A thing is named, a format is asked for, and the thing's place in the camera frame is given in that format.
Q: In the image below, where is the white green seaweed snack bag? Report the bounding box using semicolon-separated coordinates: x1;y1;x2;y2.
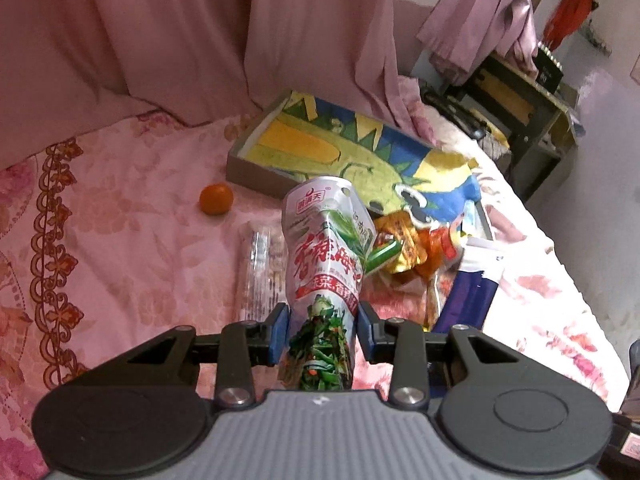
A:
279;177;376;391

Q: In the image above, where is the clear peanut snack pack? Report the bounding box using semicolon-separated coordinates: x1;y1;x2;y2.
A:
234;220;288;322

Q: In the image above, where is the orange tangerine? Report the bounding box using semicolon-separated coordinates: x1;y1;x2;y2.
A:
198;182;234;216

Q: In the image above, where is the blue white snack pack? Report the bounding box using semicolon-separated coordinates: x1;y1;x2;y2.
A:
432;237;503;334

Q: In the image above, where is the green snack stick pack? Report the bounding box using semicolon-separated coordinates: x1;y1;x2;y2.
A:
364;233;402;275

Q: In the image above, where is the orange red snack bag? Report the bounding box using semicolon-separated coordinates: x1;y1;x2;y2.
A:
414;226;466;282

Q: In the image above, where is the yellow brown snack bag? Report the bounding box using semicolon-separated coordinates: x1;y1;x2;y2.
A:
371;210;427;274

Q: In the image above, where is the pink floral bed sheet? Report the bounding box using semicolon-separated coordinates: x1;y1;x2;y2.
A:
1;80;629;479

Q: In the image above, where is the grey box colourful corn lining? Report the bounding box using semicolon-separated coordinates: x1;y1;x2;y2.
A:
226;91;492;240

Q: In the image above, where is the dark wooden side table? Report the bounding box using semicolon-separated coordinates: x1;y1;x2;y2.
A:
445;54;577;202

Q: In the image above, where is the black box on table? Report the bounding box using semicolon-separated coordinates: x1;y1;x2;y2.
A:
533;42;564;93

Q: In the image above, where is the pink curtain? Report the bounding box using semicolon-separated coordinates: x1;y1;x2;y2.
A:
1;0;411;166

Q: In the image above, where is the mauve hanging cloth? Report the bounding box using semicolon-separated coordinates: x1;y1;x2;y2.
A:
416;0;538;86

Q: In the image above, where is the red hanging garment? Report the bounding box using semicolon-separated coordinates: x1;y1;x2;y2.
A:
542;0;599;51

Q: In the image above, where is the black bag with handle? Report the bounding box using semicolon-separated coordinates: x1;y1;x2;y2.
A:
420;84;489;141

